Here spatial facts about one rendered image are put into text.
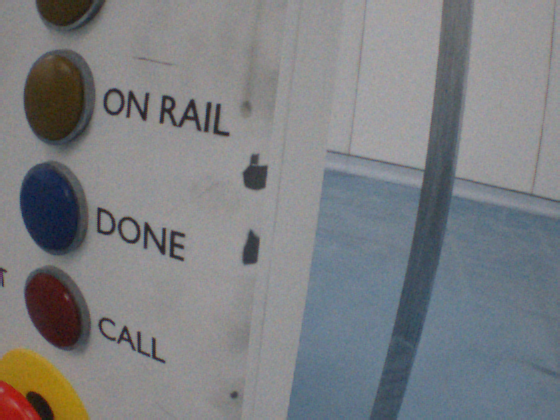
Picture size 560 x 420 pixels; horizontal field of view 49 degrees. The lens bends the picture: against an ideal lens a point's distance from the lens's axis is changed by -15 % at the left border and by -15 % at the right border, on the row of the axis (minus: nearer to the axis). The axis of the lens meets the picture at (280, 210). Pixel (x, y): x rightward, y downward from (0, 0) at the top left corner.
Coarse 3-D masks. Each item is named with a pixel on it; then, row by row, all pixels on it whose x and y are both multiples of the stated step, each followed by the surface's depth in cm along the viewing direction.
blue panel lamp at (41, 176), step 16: (32, 176) 20; (48, 176) 19; (32, 192) 20; (48, 192) 19; (64, 192) 19; (32, 208) 20; (48, 208) 20; (64, 208) 19; (32, 224) 20; (48, 224) 20; (64, 224) 20; (48, 240) 20; (64, 240) 20
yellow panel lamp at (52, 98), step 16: (48, 64) 18; (64, 64) 18; (32, 80) 19; (48, 80) 18; (64, 80) 18; (80, 80) 18; (32, 96) 19; (48, 96) 19; (64, 96) 18; (80, 96) 18; (32, 112) 19; (48, 112) 19; (64, 112) 18; (80, 112) 19; (48, 128) 19; (64, 128) 19
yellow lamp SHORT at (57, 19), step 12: (36, 0) 18; (48, 0) 18; (60, 0) 18; (72, 0) 17; (84, 0) 17; (48, 12) 18; (60, 12) 18; (72, 12) 18; (84, 12) 18; (60, 24) 18
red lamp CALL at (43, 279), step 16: (32, 288) 21; (48, 288) 21; (64, 288) 21; (32, 304) 21; (48, 304) 21; (64, 304) 21; (32, 320) 22; (48, 320) 21; (64, 320) 21; (48, 336) 21; (64, 336) 21
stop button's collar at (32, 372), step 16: (16, 352) 23; (32, 352) 23; (0, 368) 24; (16, 368) 23; (32, 368) 23; (48, 368) 22; (16, 384) 24; (32, 384) 23; (48, 384) 23; (64, 384) 22; (48, 400) 23; (64, 400) 23; (80, 400) 23; (64, 416) 23; (80, 416) 22
